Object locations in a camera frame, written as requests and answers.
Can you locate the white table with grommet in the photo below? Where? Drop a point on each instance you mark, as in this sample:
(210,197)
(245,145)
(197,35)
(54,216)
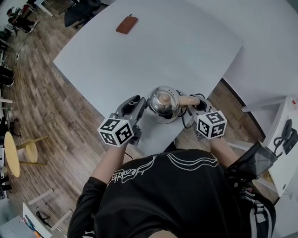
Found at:
(282,109)

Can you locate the yellow wooden stool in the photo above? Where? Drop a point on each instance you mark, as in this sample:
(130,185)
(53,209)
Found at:
(31,151)

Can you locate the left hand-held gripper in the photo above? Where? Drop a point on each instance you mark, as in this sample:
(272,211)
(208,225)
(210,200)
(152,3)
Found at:
(126,109)

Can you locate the person's left forearm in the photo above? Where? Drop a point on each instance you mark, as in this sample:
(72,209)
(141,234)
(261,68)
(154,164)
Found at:
(107,162)

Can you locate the brown leather pouch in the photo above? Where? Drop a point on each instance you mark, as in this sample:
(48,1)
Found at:
(126,25)

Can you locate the person's black printed shirt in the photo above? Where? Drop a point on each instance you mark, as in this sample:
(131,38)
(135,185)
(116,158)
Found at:
(163,197)

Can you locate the black desk telephone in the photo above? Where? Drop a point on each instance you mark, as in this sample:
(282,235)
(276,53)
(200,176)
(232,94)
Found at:
(287,129)

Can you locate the black box device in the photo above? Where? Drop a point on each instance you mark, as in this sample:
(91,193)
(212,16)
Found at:
(293,143)

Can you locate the black office chair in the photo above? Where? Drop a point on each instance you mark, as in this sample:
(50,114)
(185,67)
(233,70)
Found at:
(79,11)

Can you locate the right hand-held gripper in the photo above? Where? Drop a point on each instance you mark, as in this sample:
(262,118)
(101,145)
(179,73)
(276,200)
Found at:
(210,125)

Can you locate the round yellow table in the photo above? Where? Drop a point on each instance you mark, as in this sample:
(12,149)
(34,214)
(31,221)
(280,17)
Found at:
(11,154)

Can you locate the person's right forearm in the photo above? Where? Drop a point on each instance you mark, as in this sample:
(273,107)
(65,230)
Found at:
(222,151)

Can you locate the large white table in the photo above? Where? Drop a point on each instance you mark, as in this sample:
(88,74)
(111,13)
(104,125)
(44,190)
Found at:
(144,58)

